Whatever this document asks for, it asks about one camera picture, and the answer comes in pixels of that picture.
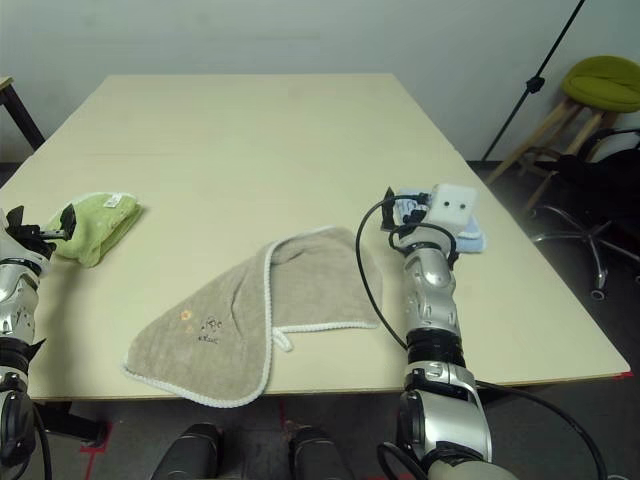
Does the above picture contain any light blue folded towel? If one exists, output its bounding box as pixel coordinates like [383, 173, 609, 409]
[394, 187, 487, 255]

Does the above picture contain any green stool with wooden legs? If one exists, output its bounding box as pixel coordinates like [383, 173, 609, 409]
[487, 55, 640, 211]

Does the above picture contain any dark robot right foot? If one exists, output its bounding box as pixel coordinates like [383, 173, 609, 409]
[289, 425, 351, 480]

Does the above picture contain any side table with black legs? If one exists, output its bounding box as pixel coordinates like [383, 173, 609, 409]
[0, 75, 46, 151]

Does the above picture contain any black table foot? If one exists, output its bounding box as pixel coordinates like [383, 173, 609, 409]
[29, 399, 104, 448]

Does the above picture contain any beige towel with white trim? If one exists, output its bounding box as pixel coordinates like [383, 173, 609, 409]
[121, 226, 384, 409]

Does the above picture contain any dark robot foot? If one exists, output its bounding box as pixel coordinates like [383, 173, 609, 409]
[149, 423, 224, 480]
[289, 425, 351, 480]

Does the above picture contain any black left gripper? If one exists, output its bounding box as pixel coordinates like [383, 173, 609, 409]
[5, 203, 79, 246]

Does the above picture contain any dark robot left foot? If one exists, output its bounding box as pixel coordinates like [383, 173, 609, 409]
[149, 423, 224, 480]

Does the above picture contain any green towel with white label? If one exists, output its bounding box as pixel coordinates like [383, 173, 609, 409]
[48, 192, 142, 269]

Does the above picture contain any black office chair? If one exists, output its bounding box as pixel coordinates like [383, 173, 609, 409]
[529, 127, 640, 301]

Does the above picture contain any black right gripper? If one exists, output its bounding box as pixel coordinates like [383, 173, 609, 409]
[380, 185, 432, 236]

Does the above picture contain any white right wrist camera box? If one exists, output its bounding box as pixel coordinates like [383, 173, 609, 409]
[428, 183, 477, 236]

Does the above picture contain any black tripod stand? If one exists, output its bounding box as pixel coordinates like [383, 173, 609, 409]
[480, 0, 586, 161]

